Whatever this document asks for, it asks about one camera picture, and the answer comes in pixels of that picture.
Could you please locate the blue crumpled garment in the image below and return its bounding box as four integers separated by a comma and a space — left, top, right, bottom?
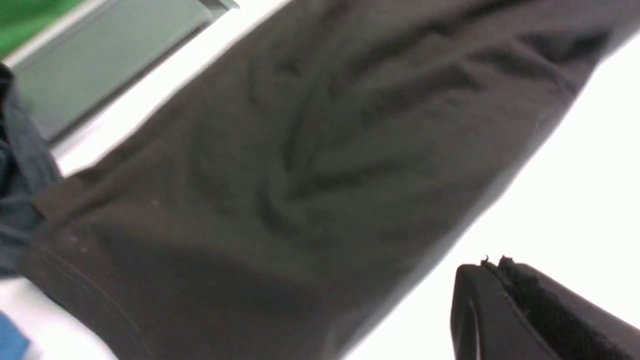
0, 312, 31, 360

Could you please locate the green backdrop cloth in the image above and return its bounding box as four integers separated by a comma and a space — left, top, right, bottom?
0, 0, 82, 59

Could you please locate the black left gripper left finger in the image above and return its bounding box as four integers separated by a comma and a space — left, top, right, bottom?
450, 264, 559, 360

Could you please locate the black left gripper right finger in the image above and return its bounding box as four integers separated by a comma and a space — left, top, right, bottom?
497, 257, 639, 360

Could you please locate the dark gray flat tray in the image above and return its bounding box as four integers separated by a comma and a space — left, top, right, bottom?
3, 0, 240, 144

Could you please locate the dark gray long-sleeve top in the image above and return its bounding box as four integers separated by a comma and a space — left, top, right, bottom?
19, 0, 639, 360

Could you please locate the dark teal crumpled garment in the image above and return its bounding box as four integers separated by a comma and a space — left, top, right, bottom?
0, 63, 62, 278

